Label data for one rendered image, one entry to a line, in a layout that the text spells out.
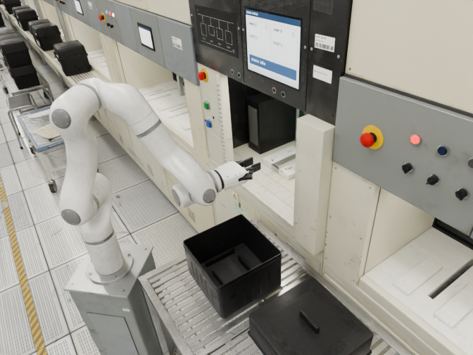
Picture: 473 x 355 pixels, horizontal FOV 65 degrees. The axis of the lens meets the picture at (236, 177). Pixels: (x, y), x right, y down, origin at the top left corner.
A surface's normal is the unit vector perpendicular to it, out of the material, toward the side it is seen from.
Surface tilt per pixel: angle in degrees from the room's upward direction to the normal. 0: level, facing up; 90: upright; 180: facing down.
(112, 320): 90
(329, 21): 90
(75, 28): 90
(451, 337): 0
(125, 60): 90
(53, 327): 0
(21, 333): 0
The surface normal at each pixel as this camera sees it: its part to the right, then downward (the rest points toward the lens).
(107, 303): -0.19, 0.57
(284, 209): -0.07, -0.82
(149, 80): 0.56, 0.44
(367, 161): -0.83, 0.36
